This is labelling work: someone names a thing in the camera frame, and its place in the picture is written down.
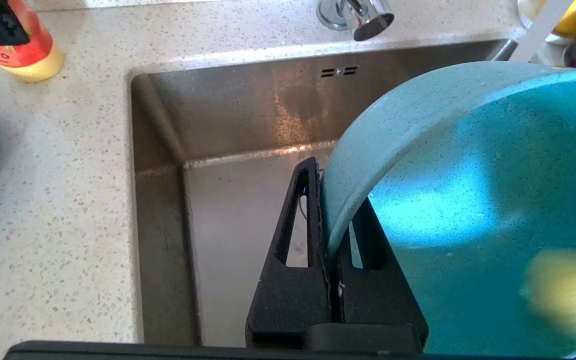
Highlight teal bowl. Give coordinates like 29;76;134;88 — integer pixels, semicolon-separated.
320;61;576;358

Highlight orange dish soap bottle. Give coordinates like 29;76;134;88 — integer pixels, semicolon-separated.
0;0;64;83

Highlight white fruit dish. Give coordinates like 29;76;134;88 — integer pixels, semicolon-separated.
517;0;571;57

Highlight chrome gooseneck faucet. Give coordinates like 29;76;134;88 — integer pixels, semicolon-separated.
317;0;395;42

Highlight stainless steel sink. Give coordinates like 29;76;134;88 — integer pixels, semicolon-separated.
130;39;529;347

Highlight yellow green sponge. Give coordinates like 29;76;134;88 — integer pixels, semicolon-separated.
520;249;576;346

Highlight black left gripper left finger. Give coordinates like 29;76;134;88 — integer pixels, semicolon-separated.
245;156;331;348

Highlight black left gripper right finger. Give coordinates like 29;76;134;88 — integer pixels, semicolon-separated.
335;197;429;351

